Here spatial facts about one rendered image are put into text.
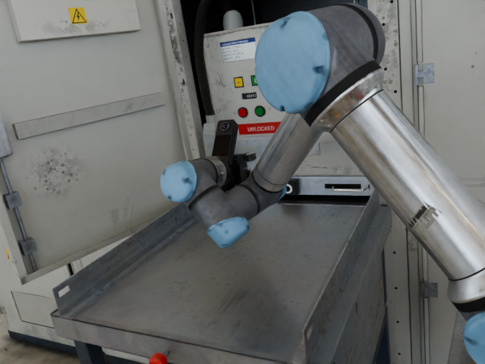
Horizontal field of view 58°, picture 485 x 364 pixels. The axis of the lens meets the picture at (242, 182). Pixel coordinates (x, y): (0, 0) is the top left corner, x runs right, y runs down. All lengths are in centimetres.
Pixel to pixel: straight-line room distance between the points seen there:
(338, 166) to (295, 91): 82
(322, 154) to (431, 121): 33
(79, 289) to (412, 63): 97
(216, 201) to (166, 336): 27
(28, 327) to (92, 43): 170
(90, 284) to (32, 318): 149
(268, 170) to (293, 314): 28
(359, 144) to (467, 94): 67
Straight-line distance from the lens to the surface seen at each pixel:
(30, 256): 128
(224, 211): 83
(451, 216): 56
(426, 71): 119
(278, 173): 85
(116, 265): 115
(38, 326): 256
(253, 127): 141
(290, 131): 78
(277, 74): 56
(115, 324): 96
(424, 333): 151
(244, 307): 91
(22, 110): 125
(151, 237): 124
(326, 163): 136
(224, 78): 143
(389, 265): 140
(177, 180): 83
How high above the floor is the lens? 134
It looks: 17 degrees down
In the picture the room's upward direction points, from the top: 9 degrees counter-clockwise
